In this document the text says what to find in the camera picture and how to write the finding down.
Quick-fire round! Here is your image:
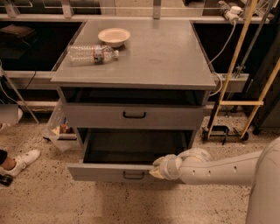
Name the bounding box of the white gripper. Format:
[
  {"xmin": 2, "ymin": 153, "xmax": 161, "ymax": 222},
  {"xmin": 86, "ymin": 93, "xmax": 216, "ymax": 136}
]
[{"xmin": 149, "ymin": 154, "xmax": 183, "ymax": 180}]

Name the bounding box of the grey drawer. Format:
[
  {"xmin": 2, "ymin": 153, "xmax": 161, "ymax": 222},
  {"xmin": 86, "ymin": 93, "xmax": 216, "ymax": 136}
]
[
  {"xmin": 63, "ymin": 103, "xmax": 204, "ymax": 130},
  {"xmin": 67, "ymin": 129, "xmax": 189, "ymax": 184}
]

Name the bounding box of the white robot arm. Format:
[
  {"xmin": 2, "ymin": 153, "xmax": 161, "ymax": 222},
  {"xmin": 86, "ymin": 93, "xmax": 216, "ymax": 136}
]
[{"xmin": 150, "ymin": 137, "xmax": 280, "ymax": 224}]

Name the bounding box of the grey drawer cabinet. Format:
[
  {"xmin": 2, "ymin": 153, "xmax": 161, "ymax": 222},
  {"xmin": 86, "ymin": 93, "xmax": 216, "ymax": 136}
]
[{"xmin": 50, "ymin": 18, "xmax": 217, "ymax": 152}]

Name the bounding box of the grey top drawer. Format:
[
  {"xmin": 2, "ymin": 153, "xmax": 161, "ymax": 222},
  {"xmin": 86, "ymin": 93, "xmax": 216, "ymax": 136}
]
[{"xmin": 63, "ymin": 103, "xmax": 204, "ymax": 130}]

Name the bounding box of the black wheeled cart base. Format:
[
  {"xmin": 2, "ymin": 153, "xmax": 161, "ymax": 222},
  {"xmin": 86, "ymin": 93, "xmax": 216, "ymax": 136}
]
[{"xmin": 201, "ymin": 125, "xmax": 249, "ymax": 144}]

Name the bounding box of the white sneaker near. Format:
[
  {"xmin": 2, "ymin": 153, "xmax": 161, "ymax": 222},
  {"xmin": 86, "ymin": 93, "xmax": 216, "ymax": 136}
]
[{"xmin": 0, "ymin": 150, "xmax": 41, "ymax": 177}]

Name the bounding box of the white sneaker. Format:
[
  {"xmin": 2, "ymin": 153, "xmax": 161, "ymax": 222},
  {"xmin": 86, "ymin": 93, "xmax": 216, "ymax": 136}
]
[
  {"xmin": 0, "ymin": 150, "xmax": 41, "ymax": 177},
  {"xmin": 0, "ymin": 108, "xmax": 24, "ymax": 131}
]

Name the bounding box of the clear plastic water bottle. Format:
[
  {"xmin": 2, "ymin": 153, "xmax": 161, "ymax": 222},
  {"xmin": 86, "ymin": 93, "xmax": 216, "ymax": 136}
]
[{"xmin": 67, "ymin": 45, "xmax": 119, "ymax": 65}]

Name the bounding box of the white bowl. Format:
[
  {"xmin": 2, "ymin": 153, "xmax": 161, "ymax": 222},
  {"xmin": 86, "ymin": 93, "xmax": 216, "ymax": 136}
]
[{"xmin": 98, "ymin": 28, "xmax": 130, "ymax": 47}]

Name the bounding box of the white sneaker far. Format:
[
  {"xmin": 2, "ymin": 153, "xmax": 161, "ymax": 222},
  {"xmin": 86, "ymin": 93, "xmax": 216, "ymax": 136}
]
[{"xmin": 0, "ymin": 108, "xmax": 24, "ymax": 131}]

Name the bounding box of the black caster wheel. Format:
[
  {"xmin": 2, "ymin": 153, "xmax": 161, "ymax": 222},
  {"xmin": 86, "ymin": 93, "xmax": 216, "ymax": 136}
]
[{"xmin": 0, "ymin": 174, "xmax": 13, "ymax": 186}]

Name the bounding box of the yellow ladder frame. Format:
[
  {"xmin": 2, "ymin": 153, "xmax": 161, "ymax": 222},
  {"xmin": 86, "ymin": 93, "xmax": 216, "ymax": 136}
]
[{"xmin": 204, "ymin": 0, "xmax": 280, "ymax": 139}]

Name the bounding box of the white power cable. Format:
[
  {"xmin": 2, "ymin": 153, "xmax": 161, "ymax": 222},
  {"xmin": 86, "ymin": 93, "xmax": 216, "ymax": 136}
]
[{"xmin": 207, "ymin": 20, "xmax": 239, "ymax": 98}]

